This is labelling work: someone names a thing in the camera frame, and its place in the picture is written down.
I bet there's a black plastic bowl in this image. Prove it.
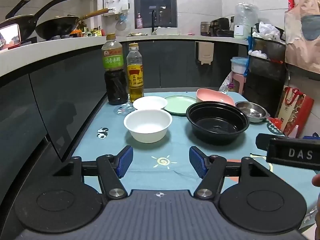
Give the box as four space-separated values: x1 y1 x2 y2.
186 101 249 145

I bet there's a white deep bowl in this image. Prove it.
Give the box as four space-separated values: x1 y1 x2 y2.
124 109 172 144

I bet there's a stainless steel bowl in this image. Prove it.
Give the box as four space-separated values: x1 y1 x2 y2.
235 101 270 123

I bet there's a green plate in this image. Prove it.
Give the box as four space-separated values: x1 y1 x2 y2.
164 95 196 115

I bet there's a pink oval bowl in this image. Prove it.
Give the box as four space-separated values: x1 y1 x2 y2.
196 88 235 106

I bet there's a white shallow plate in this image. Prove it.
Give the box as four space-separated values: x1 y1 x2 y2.
133 96 168 110

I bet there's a black kitchen faucet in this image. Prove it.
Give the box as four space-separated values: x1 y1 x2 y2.
151 10 156 35

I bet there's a person's right hand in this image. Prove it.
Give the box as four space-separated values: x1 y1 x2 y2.
312 174 320 187

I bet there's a red plastic wrapper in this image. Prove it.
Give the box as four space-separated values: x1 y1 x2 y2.
267 117 283 135

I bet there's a red gift bag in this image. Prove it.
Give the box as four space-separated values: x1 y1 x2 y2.
276 86 314 137

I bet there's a blue patterned tablecloth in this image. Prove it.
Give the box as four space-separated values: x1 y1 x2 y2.
73 103 319 228

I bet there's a black storage rack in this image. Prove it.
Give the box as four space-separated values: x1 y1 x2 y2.
244 22 287 117

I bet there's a dark soy sauce bottle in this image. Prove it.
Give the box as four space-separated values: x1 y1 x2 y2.
101 33 128 105

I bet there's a pink plastic stool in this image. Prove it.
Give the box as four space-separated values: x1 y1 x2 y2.
232 72 246 94

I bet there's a yellow oil bottle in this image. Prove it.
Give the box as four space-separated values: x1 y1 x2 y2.
126 43 144 102

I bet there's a white lidded container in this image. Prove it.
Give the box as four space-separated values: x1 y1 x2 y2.
231 57 248 75

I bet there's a beige hanging bin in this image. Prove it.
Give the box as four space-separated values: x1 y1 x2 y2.
196 42 214 65

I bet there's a black countertop appliance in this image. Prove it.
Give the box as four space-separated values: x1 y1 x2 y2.
200 17 234 37

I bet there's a white water purifier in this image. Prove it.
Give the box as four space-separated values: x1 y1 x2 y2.
234 2 259 40

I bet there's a pink soap bottle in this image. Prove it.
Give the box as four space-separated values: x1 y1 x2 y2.
136 13 143 29

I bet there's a black frying pan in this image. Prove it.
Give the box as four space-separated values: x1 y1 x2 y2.
0 0 67 41

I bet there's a black wok wooden handle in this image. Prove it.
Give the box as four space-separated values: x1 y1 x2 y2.
35 8 108 40

